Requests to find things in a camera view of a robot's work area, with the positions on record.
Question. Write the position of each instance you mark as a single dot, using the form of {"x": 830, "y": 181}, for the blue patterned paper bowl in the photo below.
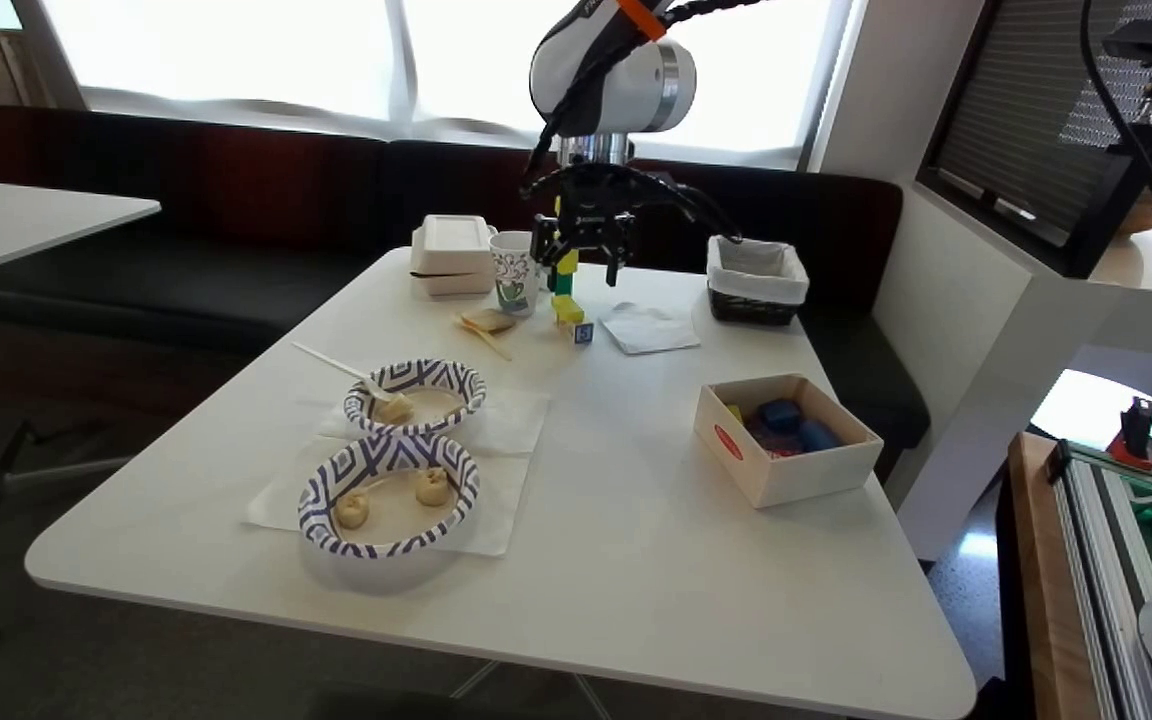
{"x": 382, "y": 545}
{"x": 462, "y": 393}

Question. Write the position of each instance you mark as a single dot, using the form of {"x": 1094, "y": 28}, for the long blue block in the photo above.
{"x": 803, "y": 437}

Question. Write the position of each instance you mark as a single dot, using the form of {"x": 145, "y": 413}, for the white takeout container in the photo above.
{"x": 455, "y": 245}

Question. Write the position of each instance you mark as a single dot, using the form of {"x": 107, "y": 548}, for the wooden workbench edge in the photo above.
{"x": 1042, "y": 585}

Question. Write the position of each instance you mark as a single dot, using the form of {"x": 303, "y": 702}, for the tan cookie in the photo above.
{"x": 486, "y": 323}

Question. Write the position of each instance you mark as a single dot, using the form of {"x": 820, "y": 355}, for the metal rail equipment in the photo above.
{"x": 1119, "y": 561}

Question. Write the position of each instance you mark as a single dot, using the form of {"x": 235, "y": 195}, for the white wooden box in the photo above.
{"x": 789, "y": 472}

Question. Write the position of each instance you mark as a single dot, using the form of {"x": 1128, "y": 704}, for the green cylinder block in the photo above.
{"x": 562, "y": 287}

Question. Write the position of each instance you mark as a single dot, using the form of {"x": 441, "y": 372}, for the small dark patterned cube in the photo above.
{"x": 585, "y": 333}

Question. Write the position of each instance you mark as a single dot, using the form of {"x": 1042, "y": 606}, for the white side table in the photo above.
{"x": 17, "y": 223}

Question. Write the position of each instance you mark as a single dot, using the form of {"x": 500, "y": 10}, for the tan dumpling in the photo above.
{"x": 354, "y": 510}
{"x": 433, "y": 486}
{"x": 394, "y": 411}

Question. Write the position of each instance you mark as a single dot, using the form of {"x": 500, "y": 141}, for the short blue block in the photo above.
{"x": 776, "y": 411}

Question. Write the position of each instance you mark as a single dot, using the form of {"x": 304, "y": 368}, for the bright window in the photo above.
{"x": 269, "y": 54}

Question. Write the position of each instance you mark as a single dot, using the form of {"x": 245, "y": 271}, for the white paper napkin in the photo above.
{"x": 648, "y": 328}

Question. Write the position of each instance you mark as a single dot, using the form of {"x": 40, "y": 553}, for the black monitor screen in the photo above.
{"x": 1018, "y": 120}

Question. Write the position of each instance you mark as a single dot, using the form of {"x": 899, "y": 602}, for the white counter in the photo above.
{"x": 991, "y": 360}

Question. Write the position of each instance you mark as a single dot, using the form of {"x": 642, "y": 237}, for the white stick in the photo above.
{"x": 331, "y": 360}

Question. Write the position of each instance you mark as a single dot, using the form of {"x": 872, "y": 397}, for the black red clamp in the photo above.
{"x": 1139, "y": 429}

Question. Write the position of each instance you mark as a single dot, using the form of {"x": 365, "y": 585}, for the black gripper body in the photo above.
{"x": 589, "y": 201}

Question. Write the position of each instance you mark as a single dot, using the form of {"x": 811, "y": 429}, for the dark bench sofa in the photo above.
{"x": 202, "y": 186}

